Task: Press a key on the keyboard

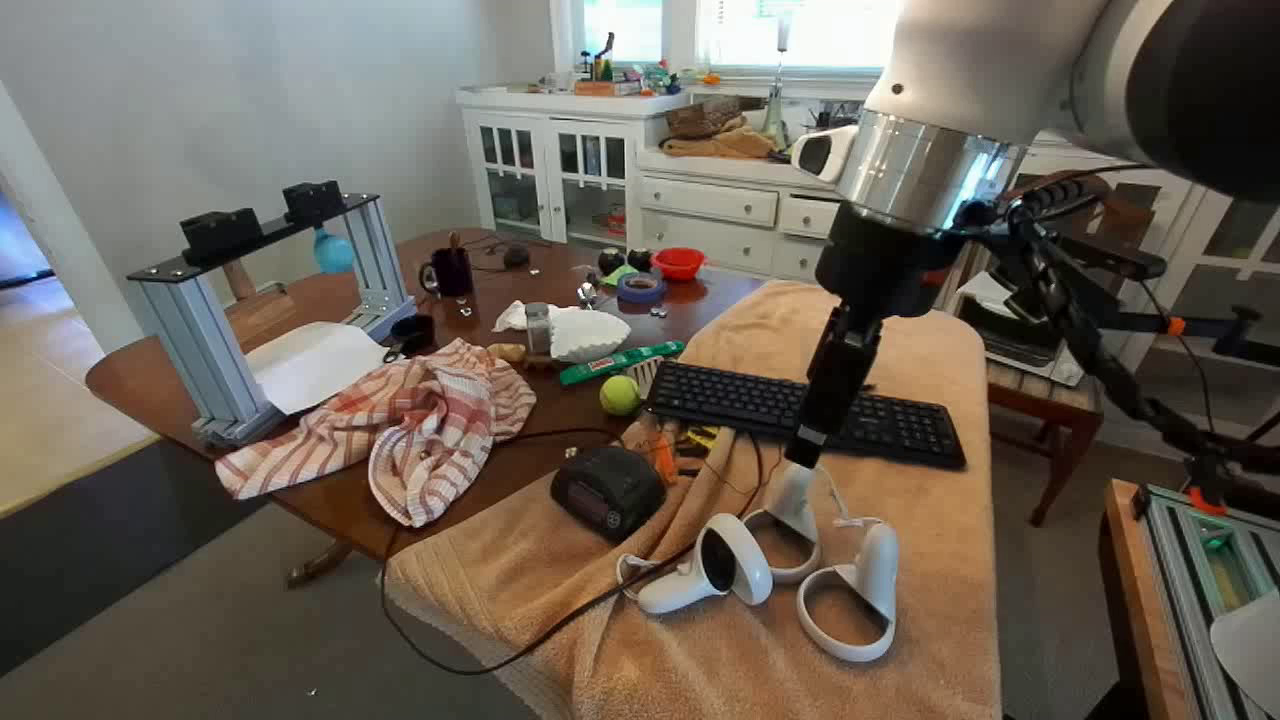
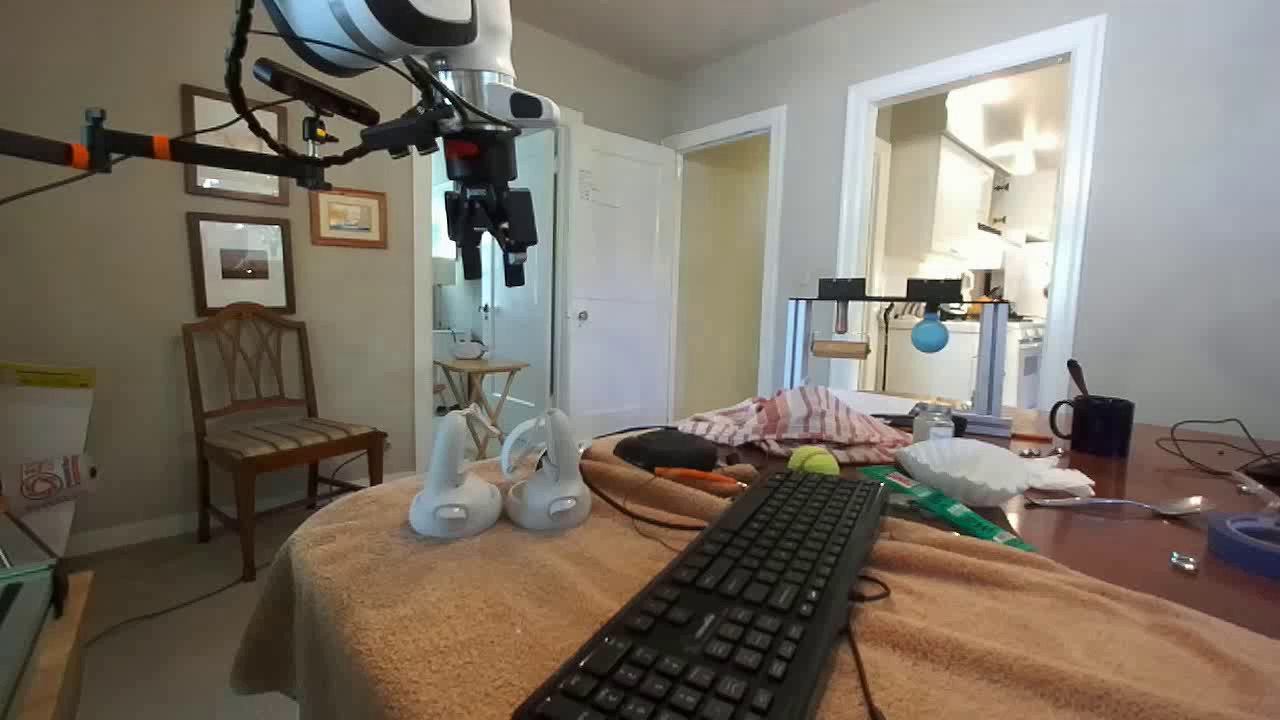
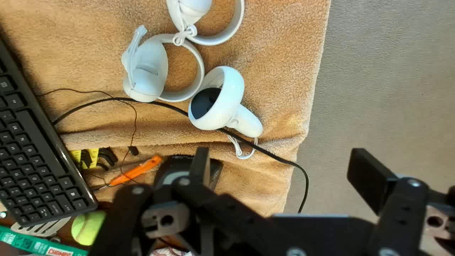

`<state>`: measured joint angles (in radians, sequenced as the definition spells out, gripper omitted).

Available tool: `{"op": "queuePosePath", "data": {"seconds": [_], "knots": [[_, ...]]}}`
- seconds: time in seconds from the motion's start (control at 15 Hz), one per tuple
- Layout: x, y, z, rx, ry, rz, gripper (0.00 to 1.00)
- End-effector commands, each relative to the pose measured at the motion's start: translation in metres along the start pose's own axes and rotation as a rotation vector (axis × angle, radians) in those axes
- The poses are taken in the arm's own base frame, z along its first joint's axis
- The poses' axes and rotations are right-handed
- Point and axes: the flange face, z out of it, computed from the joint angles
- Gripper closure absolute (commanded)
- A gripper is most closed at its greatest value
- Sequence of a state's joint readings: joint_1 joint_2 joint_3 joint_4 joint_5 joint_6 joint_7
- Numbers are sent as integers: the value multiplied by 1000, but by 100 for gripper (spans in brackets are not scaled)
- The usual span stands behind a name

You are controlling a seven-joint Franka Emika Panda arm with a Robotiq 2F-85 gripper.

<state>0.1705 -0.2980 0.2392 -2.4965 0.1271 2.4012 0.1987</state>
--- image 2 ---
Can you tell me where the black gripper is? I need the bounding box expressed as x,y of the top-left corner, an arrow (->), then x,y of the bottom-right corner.
442,130 -> 545,292

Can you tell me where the black computer keyboard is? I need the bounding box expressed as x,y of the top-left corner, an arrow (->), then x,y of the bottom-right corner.
510,469 -> 890,720

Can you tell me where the white door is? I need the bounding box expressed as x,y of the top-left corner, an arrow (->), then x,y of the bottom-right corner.
551,118 -> 686,441

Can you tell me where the small wooden framed picture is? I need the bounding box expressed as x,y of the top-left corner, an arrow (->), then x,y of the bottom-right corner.
306,185 -> 391,251

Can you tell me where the small wooden side table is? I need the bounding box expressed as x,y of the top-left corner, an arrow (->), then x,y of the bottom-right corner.
432,355 -> 534,460

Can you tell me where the black framed picture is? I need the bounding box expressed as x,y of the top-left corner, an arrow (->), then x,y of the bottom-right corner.
183,212 -> 299,322

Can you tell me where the large grey framed picture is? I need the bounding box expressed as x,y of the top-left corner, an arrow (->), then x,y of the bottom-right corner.
175,82 -> 293,212

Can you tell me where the white VR controller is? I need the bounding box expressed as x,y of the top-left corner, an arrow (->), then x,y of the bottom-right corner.
495,405 -> 597,536
405,410 -> 506,545

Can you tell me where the wooden chair striped seat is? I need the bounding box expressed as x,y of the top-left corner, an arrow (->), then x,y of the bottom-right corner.
180,303 -> 391,584

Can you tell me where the red striped white cloth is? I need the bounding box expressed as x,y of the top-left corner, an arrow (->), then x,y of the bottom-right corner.
676,386 -> 915,469

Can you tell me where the tan towel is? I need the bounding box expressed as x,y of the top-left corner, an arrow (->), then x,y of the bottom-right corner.
227,446 -> 1280,720

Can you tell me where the yellow tennis ball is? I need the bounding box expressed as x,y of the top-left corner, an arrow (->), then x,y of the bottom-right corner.
785,446 -> 844,482

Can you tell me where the blue ball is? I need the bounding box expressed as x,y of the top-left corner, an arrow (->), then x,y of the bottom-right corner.
908,311 -> 952,355

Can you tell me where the small glass jar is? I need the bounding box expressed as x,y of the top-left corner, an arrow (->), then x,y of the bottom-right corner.
910,400 -> 959,447

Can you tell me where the white container yellow lid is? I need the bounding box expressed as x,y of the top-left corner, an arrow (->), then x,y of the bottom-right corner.
0,365 -> 101,558

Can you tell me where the green toothpaste box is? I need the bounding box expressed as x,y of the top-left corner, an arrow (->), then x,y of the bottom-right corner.
857,460 -> 1034,558

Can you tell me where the white crumpled plastic bag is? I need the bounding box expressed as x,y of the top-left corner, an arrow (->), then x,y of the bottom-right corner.
894,435 -> 1094,513

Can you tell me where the light wooden bench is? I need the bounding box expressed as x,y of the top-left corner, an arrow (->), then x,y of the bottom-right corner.
2,570 -> 101,720

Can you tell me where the dark mug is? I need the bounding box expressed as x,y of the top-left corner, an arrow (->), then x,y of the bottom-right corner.
1046,393 -> 1140,463

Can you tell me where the metal spoon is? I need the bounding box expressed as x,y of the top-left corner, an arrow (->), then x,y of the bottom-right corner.
1025,493 -> 1213,524

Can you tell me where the blue tape roll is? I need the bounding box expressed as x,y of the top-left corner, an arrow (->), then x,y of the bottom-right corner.
1205,513 -> 1280,584

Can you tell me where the black stereo camera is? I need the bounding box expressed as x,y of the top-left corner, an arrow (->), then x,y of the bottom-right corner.
252,55 -> 385,132

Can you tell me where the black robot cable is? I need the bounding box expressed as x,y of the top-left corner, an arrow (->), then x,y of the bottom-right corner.
220,0 -> 462,172

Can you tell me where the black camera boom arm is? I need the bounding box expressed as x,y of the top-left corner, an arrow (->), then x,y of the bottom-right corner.
0,105 -> 446,191

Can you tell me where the orange handled tool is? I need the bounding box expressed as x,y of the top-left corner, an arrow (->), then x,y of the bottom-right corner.
652,463 -> 751,495

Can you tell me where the aluminium frame stand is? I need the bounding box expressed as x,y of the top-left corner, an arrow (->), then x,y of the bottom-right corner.
778,277 -> 1017,446

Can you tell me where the black keyboard cable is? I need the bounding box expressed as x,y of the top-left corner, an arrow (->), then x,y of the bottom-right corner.
838,573 -> 894,720

